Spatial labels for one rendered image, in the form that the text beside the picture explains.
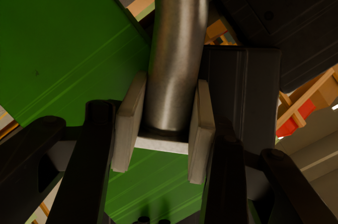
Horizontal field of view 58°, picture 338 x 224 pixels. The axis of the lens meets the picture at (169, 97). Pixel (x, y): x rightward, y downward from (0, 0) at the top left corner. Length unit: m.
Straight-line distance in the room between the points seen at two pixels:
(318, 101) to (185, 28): 4.14
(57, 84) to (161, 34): 0.09
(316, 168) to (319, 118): 2.22
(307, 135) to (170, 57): 9.60
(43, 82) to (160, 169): 0.11
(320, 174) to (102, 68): 7.75
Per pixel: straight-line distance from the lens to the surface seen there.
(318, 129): 9.74
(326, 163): 7.83
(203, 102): 0.16
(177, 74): 0.17
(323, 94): 4.25
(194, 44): 0.17
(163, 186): 0.25
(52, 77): 0.23
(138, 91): 0.16
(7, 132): 0.42
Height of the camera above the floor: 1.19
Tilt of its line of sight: level
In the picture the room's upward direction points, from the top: 146 degrees clockwise
